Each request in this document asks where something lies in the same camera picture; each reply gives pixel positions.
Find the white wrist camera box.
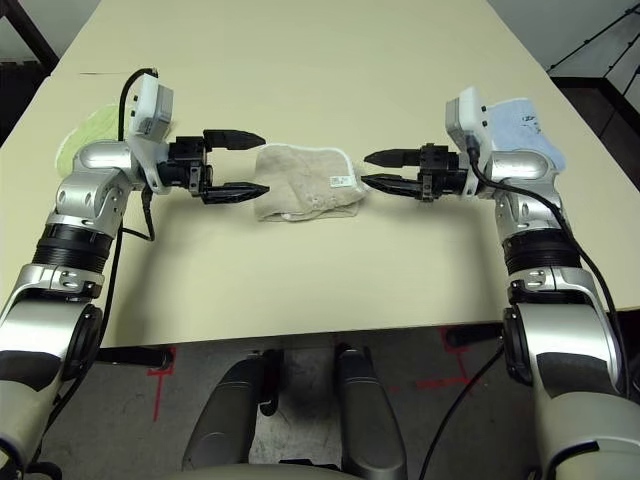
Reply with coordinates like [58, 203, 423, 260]
[127, 73, 178, 196]
[444, 85, 497, 199]

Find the side table black frame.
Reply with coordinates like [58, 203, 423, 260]
[0, 0, 60, 65]

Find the folded blue towel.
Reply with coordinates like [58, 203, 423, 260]
[482, 97, 569, 171]

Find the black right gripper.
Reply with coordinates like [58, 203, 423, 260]
[360, 142, 472, 204]

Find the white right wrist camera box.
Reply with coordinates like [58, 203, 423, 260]
[444, 85, 497, 199]

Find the black low platform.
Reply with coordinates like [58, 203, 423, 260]
[549, 74, 640, 151]

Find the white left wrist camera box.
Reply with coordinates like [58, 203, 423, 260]
[127, 73, 178, 196]

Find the beige robot torso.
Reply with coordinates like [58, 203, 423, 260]
[164, 462, 351, 480]

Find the folded green towel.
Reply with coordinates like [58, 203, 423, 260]
[54, 102, 129, 179]

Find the black tripod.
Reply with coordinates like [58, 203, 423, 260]
[547, 0, 640, 101]

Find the black foam floor mat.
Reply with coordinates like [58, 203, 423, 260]
[0, 59, 54, 146]

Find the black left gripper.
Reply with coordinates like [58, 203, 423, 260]
[158, 128, 272, 206]

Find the beige towel white trim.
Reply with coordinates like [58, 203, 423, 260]
[252, 142, 370, 224]

